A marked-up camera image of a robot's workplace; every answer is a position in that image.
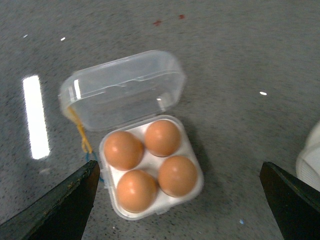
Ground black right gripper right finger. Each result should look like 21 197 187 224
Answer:
259 161 320 240

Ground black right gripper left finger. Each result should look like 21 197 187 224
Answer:
0 162 99 240

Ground brown egg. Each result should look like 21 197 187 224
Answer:
103 131 144 171
157 155 198 198
144 119 182 157
116 169 158 213

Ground clear plastic egg box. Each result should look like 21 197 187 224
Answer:
58 50 204 221

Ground white Joyoung blender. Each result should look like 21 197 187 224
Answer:
295 121 320 191

